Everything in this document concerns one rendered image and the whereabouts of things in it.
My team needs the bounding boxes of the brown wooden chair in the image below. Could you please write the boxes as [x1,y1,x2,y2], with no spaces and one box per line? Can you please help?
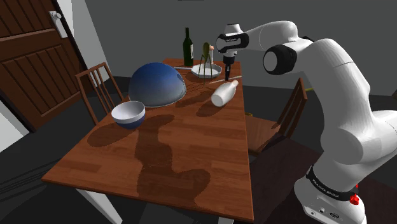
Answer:
[75,62,125,126]
[244,77,309,157]

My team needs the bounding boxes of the white octagonal plate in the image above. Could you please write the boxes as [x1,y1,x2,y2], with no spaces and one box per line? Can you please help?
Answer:
[190,62,223,79]

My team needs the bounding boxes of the dark green wine bottle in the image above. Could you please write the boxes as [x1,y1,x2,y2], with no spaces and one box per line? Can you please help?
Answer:
[182,27,195,67]

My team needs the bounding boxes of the brown wooden table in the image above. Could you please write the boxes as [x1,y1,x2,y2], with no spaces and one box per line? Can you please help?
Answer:
[41,57,255,224]

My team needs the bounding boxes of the large blue dome bowl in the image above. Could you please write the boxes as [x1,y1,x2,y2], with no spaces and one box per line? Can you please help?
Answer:
[128,62,188,108]

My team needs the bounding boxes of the white and blue bowl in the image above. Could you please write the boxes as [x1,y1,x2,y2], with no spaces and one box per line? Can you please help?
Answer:
[111,100,146,130]

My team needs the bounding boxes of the green tripod citrus squeezer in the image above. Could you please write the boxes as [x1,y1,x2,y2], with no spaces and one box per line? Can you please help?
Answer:
[198,42,215,86]

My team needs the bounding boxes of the thin pale stick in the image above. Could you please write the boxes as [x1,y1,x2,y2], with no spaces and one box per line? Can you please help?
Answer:
[208,75,242,85]

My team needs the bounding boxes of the brown wooden door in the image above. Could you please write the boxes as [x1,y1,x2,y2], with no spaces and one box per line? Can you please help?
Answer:
[0,0,94,133]

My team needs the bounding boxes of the white bottle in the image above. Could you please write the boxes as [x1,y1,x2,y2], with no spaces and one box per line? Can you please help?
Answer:
[211,80,240,108]

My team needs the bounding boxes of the dark red robot stand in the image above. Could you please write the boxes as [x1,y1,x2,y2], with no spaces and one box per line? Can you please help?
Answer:
[249,136,397,224]

